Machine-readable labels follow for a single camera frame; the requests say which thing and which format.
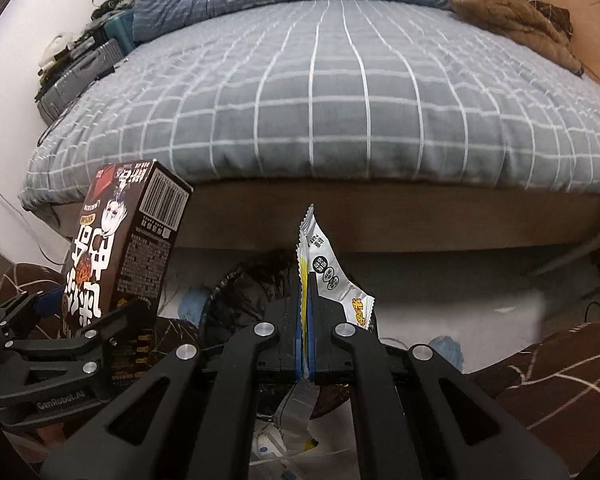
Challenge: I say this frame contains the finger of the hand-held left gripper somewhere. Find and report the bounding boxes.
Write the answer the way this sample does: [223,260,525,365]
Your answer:
[0,287,68,341]
[5,297,158,376]

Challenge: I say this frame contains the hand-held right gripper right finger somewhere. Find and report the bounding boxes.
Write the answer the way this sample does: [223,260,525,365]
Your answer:
[307,270,571,480]

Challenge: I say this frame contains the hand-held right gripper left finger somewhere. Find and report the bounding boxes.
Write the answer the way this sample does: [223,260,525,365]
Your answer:
[40,270,306,480]

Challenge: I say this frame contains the dark brown printed carton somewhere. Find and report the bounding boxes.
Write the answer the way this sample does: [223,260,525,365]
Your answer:
[60,159,193,386]

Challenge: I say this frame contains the black trash bag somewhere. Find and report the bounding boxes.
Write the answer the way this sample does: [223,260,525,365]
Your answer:
[202,250,381,421]

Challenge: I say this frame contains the white yellow snack wrapper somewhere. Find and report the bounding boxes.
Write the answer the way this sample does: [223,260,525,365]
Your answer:
[295,203,376,386]

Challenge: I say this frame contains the brown wooden bed base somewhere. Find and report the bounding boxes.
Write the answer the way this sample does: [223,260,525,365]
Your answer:
[45,175,600,256]

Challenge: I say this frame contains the grey suitcase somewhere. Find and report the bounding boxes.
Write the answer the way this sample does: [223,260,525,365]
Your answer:
[37,37,123,123]

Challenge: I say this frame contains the brown patterned pants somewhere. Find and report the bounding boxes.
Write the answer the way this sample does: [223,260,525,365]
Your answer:
[0,262,600,480]

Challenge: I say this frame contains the white rounded object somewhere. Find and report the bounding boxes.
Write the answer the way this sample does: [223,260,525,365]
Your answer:
[42,32,73,68]

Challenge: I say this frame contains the blue plastic stool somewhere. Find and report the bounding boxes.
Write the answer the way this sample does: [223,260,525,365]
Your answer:
[105,10,136,56]

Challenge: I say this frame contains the brown fleece garment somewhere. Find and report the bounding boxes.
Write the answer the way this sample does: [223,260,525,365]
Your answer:
[447,0,586,77]

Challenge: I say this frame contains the brown patterned garment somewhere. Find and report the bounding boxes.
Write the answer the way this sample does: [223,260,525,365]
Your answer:
[522,0,576,43]

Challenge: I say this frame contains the wooden headboard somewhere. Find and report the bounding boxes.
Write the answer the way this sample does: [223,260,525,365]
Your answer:
[525,0,600,111]

